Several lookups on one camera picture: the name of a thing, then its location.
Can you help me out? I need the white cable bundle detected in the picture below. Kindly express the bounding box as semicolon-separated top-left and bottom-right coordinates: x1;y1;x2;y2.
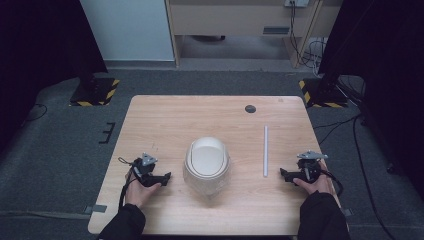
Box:
307;37;329;77

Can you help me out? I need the black curtain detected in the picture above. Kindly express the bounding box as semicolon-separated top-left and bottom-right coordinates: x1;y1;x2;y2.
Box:
0;0;109;153
317;0;424;199

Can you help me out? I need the striped black stand base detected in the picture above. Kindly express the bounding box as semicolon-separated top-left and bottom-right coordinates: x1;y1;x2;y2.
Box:
69;76;121;108
298;71;349;109

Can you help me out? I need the person's left hand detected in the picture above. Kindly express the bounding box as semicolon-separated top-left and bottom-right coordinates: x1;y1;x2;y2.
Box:
124;174;162;209

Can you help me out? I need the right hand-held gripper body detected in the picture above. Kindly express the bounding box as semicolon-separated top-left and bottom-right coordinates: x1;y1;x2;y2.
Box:
296;150;329;184

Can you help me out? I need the white straw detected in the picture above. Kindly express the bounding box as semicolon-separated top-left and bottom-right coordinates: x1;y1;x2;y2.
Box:
262;124;270;178

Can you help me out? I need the long black floor cable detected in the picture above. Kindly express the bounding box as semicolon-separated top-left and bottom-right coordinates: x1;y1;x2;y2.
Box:
351;114;398;240

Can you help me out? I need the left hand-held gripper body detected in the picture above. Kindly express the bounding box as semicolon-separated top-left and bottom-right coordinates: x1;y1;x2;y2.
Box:
132;152;161;188

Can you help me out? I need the person's right hand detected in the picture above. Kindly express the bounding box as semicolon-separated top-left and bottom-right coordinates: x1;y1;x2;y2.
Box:
292;161;335;196

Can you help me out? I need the hand-held gripper cable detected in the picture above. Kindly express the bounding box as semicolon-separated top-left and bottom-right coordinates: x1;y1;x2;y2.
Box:
117;156;138;212
320;168;345;198

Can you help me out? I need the white cup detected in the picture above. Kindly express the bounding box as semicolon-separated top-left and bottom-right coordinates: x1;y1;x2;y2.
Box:
182;136;232;197

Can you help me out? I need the right hand-held gripper cable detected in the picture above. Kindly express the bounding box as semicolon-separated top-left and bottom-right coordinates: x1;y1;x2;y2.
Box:
320;168;345;198

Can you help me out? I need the light wooden desk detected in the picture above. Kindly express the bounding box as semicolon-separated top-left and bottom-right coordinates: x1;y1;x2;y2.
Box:
164;0;345;69

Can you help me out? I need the grey power strip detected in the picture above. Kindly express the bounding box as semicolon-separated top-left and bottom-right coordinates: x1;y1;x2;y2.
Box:
284;0;310;8

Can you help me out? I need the left hand-held gripper cable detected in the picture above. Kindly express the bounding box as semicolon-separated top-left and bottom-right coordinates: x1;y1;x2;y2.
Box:
117;156;138;212

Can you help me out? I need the black hanging cable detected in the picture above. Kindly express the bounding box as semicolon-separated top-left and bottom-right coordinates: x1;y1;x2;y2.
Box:
288;1;316;69

